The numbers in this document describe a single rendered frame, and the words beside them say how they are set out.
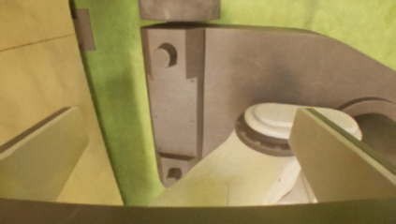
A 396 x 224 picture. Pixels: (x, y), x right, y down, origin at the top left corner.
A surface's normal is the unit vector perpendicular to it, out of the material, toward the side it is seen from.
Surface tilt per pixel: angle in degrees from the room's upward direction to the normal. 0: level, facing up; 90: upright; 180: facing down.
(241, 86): 0
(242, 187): 90
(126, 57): 0
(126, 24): 0
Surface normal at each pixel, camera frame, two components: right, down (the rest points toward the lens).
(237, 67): -0.18, 0.48
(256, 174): 0.01, -0.88
